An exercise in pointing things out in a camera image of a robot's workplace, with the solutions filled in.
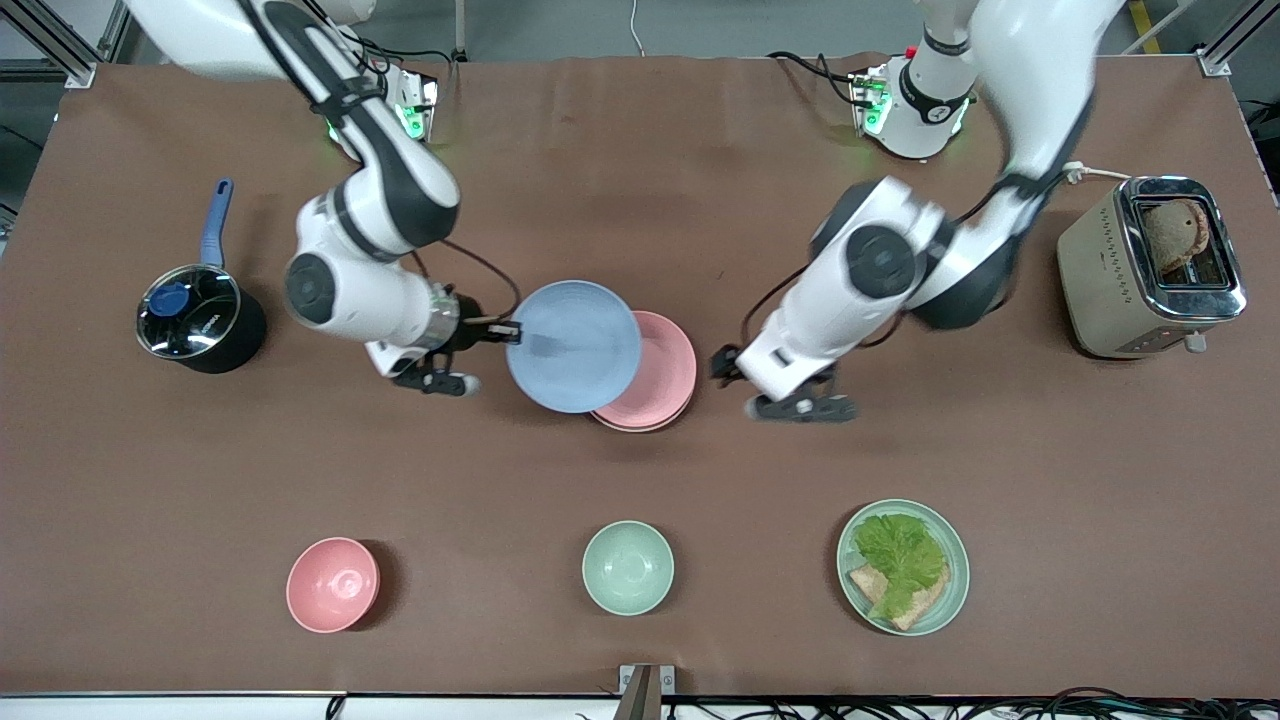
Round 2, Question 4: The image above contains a green lettuce leaf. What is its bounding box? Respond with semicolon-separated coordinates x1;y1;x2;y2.
852;513;949;621

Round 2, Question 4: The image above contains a black left arm base cable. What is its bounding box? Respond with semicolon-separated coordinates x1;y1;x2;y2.
768;50;863;105

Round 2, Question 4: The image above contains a pink bowl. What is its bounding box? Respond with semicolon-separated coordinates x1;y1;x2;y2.
286;537;381;634

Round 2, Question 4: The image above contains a beige plate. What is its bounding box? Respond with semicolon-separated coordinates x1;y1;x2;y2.
598;412;691;435

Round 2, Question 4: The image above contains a pink plate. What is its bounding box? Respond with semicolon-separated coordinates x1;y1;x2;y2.
590;311;698;431

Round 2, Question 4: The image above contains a brown table cover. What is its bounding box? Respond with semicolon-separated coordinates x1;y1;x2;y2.
0;52;1280;699

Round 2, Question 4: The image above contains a green plate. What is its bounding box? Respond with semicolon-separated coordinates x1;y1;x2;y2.
837;499;971;637

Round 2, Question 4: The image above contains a black pot with blue handle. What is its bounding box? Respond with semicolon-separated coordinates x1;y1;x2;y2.
136;178;267;375

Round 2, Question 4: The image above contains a grey metal bracket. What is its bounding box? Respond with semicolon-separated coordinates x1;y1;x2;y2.
618;664;676;720

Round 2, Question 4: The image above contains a black arm base cable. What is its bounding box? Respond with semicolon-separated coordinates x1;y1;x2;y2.
768;50;863;105
355;38;453;73

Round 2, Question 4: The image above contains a beige and chrome toaster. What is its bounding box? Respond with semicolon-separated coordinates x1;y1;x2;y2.
1057;176;1248;359

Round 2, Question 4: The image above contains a blue plate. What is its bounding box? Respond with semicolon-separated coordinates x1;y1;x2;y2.
506;280;643;414

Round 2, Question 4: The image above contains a green bowl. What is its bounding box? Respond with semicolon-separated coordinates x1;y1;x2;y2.
582;520;675;616

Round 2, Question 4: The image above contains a black right arm base cable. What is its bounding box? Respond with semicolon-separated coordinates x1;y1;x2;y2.
355;38;453;73

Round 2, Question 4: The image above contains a brown toast slice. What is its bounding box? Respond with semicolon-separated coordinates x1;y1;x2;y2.
1140;199;1211;276

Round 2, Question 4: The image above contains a glass lid with blue knob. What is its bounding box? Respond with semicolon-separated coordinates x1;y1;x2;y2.
136;264;242;359

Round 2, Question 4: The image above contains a brown bread slice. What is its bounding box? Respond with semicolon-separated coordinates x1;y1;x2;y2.
848;563;951;632

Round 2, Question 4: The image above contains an aluminium frame post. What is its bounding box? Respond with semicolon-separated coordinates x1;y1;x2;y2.
0;0;136;89
1195;0;1280;78

